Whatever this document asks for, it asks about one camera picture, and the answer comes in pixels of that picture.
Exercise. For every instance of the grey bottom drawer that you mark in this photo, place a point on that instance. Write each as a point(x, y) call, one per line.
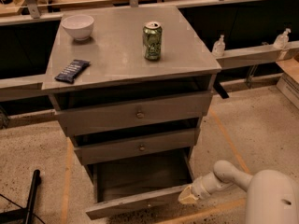
point(136, 183)

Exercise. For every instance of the black stand leg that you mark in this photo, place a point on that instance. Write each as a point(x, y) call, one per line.
point(25, 214)

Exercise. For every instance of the clear sanitizer bottle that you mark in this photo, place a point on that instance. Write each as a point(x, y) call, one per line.
point(282, 39)
point(219, 47)

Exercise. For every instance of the dark blue snack bar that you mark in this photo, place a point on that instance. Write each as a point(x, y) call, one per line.
point(75, 68)

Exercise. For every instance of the clear sanitizer bottle right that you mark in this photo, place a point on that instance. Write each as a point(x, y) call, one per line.
point(282, 39)

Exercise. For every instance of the grey middle drawer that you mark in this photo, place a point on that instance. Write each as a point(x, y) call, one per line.
point(138, 146)

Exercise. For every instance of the green soda can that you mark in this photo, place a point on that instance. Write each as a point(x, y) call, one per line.
point(152, 40)

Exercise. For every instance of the grey drawer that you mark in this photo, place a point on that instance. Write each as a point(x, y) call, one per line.
point(136, 183)
point(103, 118)
point(138, 146)

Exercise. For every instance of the grey wooden drawer cabinet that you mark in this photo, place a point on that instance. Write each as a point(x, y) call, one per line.
point(119, 72)

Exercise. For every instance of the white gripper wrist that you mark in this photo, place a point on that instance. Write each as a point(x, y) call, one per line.
point(198, 188)

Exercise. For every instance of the cardboard box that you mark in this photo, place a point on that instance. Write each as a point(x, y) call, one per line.
point(288, 83)

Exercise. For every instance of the white ceramic bowl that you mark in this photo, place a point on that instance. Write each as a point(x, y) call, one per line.
point(78, 27)

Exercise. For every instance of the clear sanitizer bottle left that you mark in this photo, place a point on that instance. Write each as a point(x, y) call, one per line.
point(219, 47)

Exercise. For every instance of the grey top drawer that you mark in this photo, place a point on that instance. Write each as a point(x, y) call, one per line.
point(103, 118)

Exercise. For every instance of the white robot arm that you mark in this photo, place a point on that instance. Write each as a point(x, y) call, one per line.
point(272, 197)

